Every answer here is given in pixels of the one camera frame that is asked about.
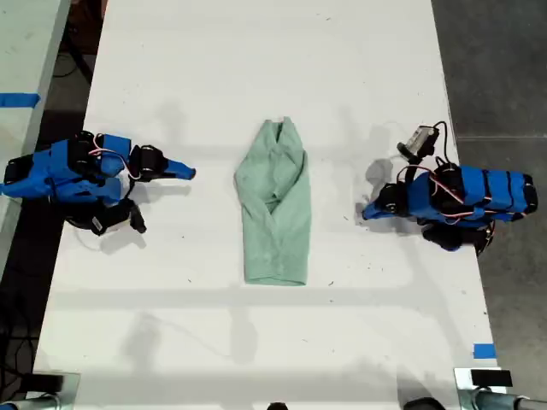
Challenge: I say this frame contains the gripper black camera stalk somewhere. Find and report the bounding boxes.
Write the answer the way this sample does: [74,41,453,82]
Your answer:
[401,154,430,182]
[126,199,148,234]

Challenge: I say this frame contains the grey metal tube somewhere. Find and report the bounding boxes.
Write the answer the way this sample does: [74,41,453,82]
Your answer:
[0,394,62,410]
[460,389,547,410]

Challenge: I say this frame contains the black box on white plate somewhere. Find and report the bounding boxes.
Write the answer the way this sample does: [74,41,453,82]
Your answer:
[470,369,513,388]

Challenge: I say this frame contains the long blue tape strip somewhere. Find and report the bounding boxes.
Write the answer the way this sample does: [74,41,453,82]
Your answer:
[0,92,42,108]

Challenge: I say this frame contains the grey metal bracket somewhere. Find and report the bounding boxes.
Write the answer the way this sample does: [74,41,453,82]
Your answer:
[25,372,82,410]

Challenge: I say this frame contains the camera black cable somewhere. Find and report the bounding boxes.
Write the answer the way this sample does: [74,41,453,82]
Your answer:
[430,120,450,167]

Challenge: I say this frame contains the pale green T-shirt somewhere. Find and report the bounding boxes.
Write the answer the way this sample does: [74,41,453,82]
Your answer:
[233,116,311,288]

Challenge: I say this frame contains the pale side table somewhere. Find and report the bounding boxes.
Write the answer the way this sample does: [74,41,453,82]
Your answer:
[0,0,73,274]

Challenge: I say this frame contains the large black round knob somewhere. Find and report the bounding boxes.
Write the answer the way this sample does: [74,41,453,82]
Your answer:
[403,396,448,410]

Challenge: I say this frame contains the white mounting plate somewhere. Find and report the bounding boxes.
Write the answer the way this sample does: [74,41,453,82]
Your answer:
[453,366,515,392]

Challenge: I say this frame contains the arm red white wire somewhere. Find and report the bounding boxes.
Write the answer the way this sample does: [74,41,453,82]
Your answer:
[90,133,143,181]
[428,169,486,226]

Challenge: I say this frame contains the black box on metal bracket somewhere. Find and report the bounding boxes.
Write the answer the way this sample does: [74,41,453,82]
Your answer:
[21,373,66,392]

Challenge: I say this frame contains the black floor cable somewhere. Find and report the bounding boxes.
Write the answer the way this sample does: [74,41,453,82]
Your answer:
[0,322,40,388]

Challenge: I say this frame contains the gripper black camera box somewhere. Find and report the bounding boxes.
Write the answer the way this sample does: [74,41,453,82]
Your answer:
[397,125,441,161]
[88,208,132,237]

